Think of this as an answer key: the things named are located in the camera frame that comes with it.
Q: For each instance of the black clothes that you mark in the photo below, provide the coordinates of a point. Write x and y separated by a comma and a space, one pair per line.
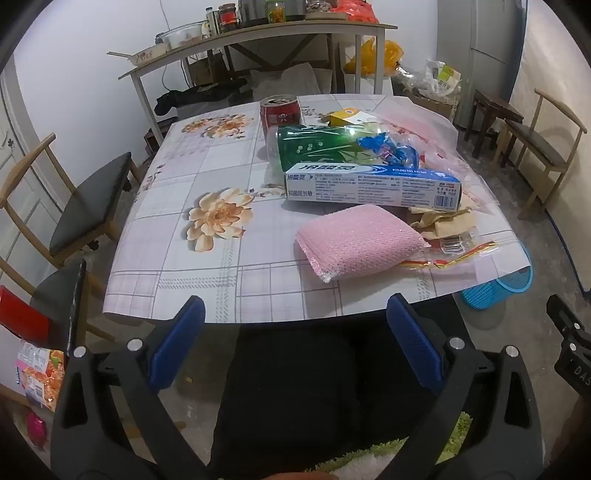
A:
198, 94

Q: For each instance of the red box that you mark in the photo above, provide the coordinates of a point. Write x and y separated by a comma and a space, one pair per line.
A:
23, 314

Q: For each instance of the wooden chair dark seat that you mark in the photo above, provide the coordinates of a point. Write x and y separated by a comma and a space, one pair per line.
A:
535, 143

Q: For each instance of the white pillow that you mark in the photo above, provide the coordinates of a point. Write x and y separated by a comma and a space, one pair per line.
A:
291, 83

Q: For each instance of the blue crumpled wrapper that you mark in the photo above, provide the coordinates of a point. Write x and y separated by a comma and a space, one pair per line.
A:
388, 150

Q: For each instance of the light green fuzzy garment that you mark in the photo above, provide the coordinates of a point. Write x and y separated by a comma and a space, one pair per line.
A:
369, 459

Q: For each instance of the yellow pickle jar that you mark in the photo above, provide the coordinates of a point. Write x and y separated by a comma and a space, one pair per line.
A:
276, 11

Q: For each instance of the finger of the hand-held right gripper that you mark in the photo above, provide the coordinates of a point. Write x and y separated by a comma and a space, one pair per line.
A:
562, 316

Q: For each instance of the clear plastic bag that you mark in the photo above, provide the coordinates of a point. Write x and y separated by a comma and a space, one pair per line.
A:
461, 166

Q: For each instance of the white side table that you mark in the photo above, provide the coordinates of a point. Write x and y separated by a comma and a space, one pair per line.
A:
258, 32

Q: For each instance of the red plastic bag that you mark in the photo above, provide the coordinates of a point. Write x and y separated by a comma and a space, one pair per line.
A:
355, 10

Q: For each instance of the grey refrigerator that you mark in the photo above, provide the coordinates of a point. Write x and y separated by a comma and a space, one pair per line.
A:
485, 46

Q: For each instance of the silver rice cooker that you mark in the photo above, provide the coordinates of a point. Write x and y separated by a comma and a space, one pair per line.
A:
251, 11

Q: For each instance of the glass bowl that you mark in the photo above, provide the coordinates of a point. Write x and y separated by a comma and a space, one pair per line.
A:
180, 36

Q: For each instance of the brown cardboard box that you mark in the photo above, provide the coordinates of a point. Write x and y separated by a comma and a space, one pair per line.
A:
434, 108

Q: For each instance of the blue plastic basket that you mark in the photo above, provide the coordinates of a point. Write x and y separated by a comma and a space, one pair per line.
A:
498, 288

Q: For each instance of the bamboo plate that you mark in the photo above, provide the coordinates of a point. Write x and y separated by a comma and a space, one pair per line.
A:
325, 15

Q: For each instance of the beige mattress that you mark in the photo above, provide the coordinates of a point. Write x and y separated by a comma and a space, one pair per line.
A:
554, 92

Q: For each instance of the dark wooden stool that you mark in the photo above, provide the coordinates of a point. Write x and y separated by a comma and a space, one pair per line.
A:
496, 104

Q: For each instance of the wooden chopsticks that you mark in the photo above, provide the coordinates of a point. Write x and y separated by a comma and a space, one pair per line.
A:
121, 55

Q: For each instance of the red sauce jar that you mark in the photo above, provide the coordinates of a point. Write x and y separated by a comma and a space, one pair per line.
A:
227, 18

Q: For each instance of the torn brown paper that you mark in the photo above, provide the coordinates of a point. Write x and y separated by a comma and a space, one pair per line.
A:
443, 224

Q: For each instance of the clear barcode wrapper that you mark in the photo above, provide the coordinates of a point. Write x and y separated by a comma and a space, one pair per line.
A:
455, 243

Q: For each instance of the white plastic bags pile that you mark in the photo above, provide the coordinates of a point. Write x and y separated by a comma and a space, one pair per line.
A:
434, 78

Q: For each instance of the pink small bag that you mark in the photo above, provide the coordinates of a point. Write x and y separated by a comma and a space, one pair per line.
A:
37, 429

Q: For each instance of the yellow white medicine box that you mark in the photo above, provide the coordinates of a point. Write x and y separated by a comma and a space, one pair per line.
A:
344, 117

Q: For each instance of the green label plastic bottle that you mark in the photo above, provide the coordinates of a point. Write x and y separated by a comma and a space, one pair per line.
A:
314, 145

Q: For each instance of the wooden chair black seat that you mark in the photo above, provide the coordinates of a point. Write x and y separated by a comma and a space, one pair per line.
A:
90, 203

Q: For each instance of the orange printed snack packet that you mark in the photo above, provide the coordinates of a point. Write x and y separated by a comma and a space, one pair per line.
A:
41, 374

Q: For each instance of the red drink can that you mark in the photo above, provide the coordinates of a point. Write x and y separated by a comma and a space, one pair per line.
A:
277, 115

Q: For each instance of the blue white toothpaste box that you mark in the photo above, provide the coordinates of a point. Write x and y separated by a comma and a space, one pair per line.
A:
369, 189

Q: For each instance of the orange plastic bag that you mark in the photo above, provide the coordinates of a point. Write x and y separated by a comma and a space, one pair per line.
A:
369, 57

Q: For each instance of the patterned ceramic dish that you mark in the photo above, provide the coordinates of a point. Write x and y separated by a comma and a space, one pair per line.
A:
147, 55

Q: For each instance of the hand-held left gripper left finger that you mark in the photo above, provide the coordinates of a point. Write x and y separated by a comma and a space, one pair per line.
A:
178, 344

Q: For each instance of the brown snack jar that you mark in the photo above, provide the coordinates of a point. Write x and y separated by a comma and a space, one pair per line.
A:
318, 5

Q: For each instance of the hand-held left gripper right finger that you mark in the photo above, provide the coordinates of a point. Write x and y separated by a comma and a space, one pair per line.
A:
415, 344

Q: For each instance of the pink bubble wrap bag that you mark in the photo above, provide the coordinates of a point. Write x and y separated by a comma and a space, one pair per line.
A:
360, 240

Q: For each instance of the slim seasoning bottle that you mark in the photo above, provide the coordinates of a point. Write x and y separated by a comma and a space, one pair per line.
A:
212, 22

